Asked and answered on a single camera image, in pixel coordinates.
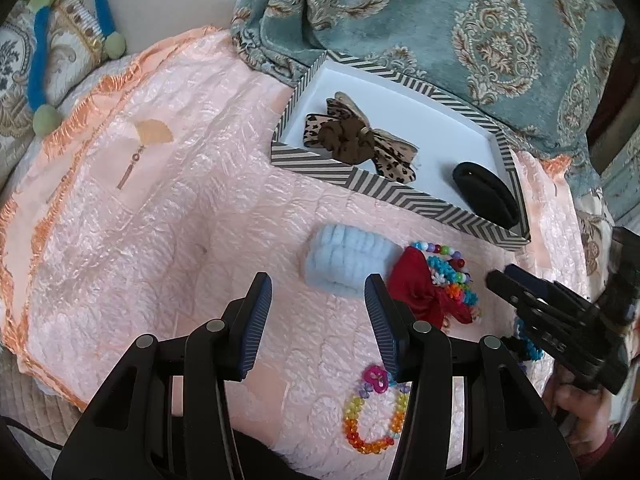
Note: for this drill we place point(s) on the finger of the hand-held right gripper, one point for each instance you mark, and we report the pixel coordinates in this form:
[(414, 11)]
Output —
[(535, 282), (505, 287)]

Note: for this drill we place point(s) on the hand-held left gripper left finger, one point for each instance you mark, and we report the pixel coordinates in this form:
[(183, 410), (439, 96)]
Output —
[(255, 320)]

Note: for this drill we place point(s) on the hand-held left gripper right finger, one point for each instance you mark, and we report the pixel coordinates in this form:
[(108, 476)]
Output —
[(380, 320)]

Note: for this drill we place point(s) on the red bow hair clip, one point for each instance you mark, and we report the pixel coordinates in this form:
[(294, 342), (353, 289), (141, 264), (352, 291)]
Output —
[(415, 285)]

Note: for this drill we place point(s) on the light blue fluffy scrunchie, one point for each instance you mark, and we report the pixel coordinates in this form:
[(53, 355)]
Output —
[(340, 255)]

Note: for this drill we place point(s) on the striped cardboard box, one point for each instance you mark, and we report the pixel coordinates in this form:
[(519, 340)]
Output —
[(400, 110)]

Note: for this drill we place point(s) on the person's right hand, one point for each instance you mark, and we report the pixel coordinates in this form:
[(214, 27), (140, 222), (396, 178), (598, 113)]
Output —
[(580, 415)]

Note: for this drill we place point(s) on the cream floral fabric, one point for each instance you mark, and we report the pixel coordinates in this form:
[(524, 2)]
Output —
[(595, 210)]

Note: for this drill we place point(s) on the black headband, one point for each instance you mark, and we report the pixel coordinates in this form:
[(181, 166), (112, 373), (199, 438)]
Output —
[(485, 190)]

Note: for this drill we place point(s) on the peach quilted blanket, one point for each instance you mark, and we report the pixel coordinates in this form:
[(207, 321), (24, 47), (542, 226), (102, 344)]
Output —
[(175, 220)]

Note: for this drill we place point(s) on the leopard print bow hair clip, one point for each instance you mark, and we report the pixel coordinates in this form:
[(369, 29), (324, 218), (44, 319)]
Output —
[(395, 160)]

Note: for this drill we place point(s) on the brown scrunchie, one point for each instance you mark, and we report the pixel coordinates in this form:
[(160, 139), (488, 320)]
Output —
[(345, 137)]

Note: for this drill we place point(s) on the dark wooden furniture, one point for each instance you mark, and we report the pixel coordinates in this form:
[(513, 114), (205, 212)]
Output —
[(612, 110)]

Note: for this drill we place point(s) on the teal damask pillow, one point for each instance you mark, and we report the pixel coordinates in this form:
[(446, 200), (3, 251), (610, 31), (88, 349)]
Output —
[(450, 20)]

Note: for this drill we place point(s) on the plain beige cushion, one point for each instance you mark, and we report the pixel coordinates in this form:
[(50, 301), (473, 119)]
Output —
[(175, 5)]

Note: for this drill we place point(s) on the ornate cream cushion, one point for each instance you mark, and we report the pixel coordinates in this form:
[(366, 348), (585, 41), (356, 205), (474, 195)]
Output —
[(15, 85)]

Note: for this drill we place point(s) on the green and blue plush toy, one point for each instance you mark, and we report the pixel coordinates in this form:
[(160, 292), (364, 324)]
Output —
[(37, 60)]

